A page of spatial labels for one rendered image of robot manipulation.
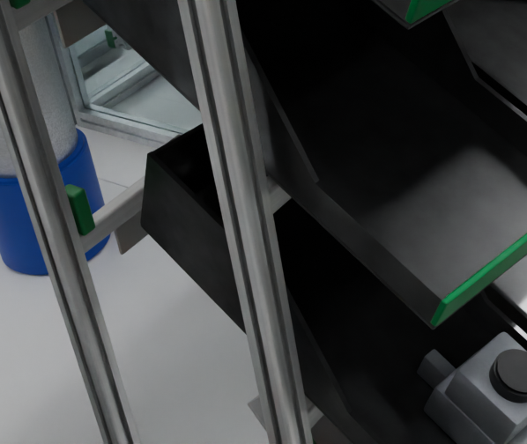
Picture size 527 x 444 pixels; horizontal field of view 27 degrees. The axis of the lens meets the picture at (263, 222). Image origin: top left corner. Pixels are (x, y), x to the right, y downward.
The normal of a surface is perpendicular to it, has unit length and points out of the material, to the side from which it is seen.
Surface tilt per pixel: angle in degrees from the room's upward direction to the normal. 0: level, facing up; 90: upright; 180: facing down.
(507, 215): 25
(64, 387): 0
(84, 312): 90
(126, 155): 0
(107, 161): 0
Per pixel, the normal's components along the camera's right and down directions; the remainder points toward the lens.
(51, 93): 0.86, 0.17
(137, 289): -0.14, -0.82
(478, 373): 0.14, -0.60
